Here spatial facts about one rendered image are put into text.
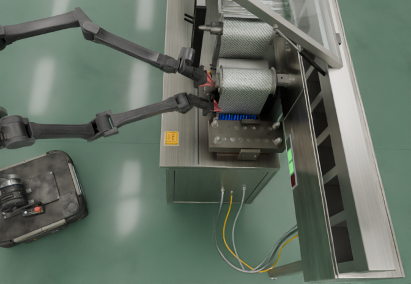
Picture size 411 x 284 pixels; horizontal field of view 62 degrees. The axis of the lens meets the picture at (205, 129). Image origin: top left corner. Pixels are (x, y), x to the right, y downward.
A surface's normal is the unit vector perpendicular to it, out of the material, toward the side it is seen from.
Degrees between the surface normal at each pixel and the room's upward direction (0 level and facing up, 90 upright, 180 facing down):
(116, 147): 0
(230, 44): 92
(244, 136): 0
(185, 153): 0
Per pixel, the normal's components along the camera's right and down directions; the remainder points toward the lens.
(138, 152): 0.09, -0.43
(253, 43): 0.01, 0.91
